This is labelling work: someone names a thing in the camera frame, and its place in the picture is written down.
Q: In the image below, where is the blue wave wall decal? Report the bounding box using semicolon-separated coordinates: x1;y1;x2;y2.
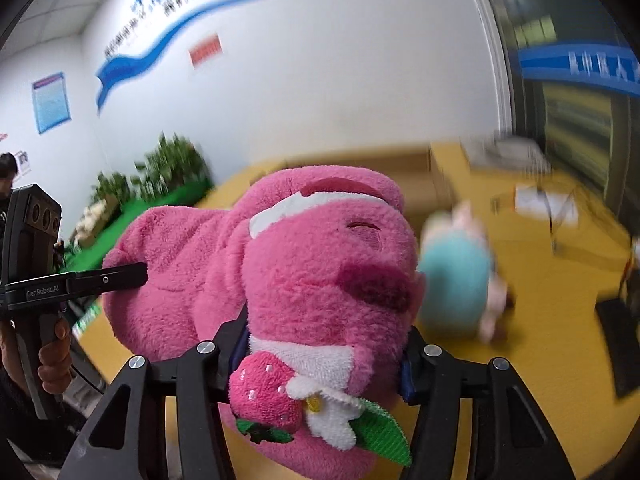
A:
95;0;401;112

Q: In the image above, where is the pink pig plush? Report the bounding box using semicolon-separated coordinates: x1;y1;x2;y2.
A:
417;200;512;345

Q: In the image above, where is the blue framed wall notice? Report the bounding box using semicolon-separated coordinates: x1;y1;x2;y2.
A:
31;72;71;134

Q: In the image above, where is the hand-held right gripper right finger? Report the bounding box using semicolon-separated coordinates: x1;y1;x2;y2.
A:
399;327;581;480

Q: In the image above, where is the green leafy potted plant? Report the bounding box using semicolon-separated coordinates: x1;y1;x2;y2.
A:
134;131;213;202

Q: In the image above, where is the yellow shelf unit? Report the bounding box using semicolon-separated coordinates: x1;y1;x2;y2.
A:
542;81;615;187

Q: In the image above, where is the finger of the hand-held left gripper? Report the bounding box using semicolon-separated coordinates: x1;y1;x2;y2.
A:
67;261;149;295

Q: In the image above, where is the pink plush bear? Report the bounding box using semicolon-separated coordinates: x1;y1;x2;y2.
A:
100;165;426;480

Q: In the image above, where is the person's left hand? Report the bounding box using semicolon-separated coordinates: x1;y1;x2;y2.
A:
38;317;74;394

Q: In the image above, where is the small plastic packet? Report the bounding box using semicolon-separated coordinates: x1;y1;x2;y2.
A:
514;184;581;222

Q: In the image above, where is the black flat pad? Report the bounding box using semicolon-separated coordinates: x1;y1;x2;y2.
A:
594;299;640;400

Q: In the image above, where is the small green potted plant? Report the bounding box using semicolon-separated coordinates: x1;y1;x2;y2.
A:
91;171;132;211

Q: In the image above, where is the black cord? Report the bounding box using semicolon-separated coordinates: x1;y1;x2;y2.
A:
546;179;632;262

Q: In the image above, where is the cardboard box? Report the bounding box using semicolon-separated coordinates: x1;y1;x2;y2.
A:
220;142;458;211

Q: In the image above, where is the blue band window sticker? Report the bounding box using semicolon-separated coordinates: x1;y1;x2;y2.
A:
517;40;640;97

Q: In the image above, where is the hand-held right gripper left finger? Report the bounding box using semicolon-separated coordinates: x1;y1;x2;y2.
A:
59;310;251;480

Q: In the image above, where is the grey printed cloth bag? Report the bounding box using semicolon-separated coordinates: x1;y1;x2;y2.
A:
462;131;547;169

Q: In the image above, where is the red wall sign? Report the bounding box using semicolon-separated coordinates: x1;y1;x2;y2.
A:
188;33;224;67

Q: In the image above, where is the person's left forearm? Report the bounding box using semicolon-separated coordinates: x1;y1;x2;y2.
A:
0;320;68;480

